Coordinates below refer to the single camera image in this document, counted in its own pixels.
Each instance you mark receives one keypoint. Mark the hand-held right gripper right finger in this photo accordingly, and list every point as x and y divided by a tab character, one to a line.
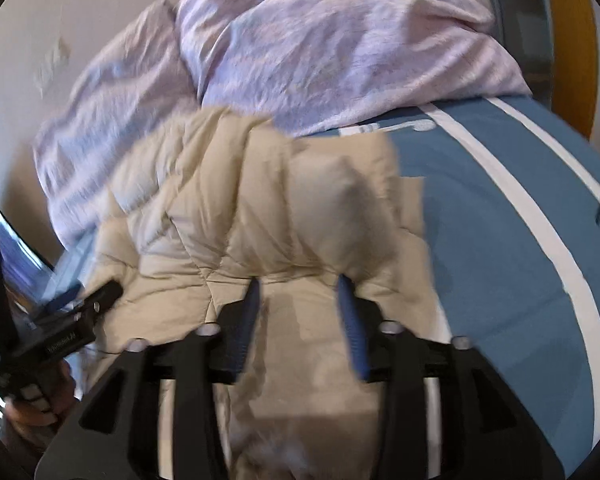
351	327

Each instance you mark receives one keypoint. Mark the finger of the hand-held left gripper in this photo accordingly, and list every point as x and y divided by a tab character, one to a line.
65	296
105	294

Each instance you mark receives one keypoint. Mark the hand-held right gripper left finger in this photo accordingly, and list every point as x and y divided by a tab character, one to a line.
244	327

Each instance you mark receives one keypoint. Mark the beige puffer jacket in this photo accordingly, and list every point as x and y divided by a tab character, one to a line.
280	200

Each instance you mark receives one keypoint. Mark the person's left hand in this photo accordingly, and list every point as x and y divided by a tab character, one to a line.
40	402

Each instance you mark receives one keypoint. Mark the blue striped cloth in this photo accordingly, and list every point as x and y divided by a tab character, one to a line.
17	265

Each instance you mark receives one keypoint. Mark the blue white-striped bed sheet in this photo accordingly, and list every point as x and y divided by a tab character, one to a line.
505	240

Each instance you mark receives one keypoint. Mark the lilac duvet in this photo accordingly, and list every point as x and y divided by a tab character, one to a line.
330	45

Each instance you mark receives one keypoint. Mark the dark glass panel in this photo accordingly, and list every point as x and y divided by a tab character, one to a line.
525	20

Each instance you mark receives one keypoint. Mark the orange wooden frame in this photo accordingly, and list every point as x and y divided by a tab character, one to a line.
570	35

